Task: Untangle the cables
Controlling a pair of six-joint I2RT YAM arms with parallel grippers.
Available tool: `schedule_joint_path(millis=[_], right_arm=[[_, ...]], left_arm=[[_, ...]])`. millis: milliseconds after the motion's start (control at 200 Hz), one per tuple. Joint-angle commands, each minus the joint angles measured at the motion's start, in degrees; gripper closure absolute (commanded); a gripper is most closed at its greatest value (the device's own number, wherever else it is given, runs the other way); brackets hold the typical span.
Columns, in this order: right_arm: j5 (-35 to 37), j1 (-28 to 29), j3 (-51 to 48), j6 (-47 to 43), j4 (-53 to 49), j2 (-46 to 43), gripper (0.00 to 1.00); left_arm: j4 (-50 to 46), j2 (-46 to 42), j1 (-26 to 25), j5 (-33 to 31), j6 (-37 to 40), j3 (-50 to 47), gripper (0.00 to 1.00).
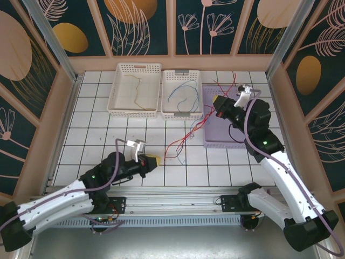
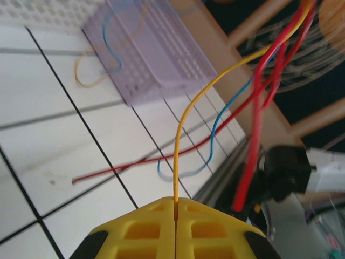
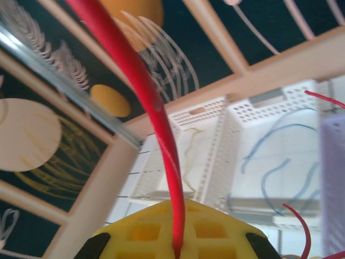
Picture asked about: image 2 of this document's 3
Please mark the purple perforated basket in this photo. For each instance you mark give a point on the purple perforated basket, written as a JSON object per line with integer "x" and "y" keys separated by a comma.
{"x": 161, "y": 54}

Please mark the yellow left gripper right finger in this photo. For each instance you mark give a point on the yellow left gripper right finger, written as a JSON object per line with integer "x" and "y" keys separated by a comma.
{"x": 210, "y": 234}

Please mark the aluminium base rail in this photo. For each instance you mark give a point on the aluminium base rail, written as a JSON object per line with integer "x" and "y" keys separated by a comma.
{"x": 215, "y": 183}

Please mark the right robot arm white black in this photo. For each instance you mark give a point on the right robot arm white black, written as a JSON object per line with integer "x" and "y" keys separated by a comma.
{"x": 285, "y": 172}

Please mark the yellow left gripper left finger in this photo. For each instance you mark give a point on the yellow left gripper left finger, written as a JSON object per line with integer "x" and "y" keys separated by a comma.
{"x": 143, "y": 234}

